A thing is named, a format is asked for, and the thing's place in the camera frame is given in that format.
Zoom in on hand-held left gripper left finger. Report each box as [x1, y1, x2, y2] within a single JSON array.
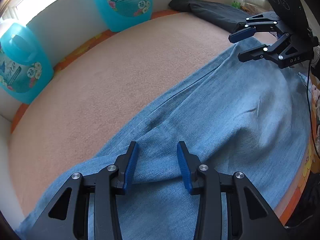
[[30, 141, 140, 240]]

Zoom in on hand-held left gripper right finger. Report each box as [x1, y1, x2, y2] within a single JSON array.
[[176, 141, 288, 240]]

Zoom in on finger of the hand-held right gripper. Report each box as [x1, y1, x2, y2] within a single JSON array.
[[228, 11, 284, 43], [237, 32, 293, 68]]

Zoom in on blue denim pants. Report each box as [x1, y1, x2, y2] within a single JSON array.
[[15, 37, 313, 240]]

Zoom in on black folded pants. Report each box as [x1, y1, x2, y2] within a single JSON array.
[[169, 0, 253, 33]]

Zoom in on beige blanket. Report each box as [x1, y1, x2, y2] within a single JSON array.
[[10, 11, 278, 220]]

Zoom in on orange floral sheet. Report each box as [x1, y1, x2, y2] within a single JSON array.
[[10, 10, 320, 228]]

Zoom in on large blue detergent jug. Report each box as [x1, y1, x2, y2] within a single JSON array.
[[91, 0, 153, 32]]

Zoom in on blue pump detergent bottle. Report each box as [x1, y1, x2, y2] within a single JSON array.
[[0, 21, 54, 105]]

